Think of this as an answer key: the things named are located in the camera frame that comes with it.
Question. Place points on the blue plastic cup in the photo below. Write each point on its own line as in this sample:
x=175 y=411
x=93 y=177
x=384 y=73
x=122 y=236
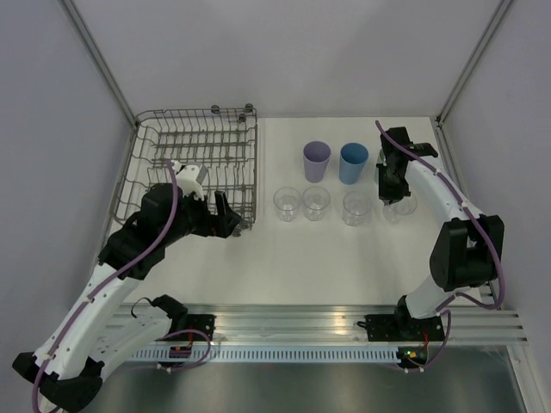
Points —
x=353 y=158

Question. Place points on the green plastic cup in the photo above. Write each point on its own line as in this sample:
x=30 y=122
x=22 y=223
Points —
x=381 y=157

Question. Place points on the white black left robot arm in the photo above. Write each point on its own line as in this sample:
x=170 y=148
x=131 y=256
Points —
x=70 y=367

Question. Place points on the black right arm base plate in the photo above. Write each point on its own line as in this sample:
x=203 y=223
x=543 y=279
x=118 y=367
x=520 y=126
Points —
x=387 y=329

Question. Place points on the grey wire dish rack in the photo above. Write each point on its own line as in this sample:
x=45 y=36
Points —
x=223 y=140

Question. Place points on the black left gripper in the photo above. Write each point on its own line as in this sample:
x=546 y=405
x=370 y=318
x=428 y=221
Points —
x=218 y=225

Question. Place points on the lavender plastic cup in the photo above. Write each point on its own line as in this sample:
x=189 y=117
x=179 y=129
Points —
x=316 y=156

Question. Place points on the clear glass cup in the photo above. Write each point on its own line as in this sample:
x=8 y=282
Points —
x=287 y=203
x=400 y=208
x=356 y=208
x=316 y=201

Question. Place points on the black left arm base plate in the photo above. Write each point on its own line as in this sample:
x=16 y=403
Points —
x=202 y=322

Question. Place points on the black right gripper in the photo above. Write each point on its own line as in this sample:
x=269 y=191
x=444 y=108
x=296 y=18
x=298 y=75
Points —
x=388 y=194

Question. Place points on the aluminium mounting rail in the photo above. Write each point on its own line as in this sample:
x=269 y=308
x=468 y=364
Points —
x=336 y=324

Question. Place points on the white slotted cable duct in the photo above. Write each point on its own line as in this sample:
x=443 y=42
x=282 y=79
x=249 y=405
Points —
x=266 y=354

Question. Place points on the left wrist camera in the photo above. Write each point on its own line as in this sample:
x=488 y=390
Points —
x=189 y=178

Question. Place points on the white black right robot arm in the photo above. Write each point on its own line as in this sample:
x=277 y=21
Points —
x=466 y=258

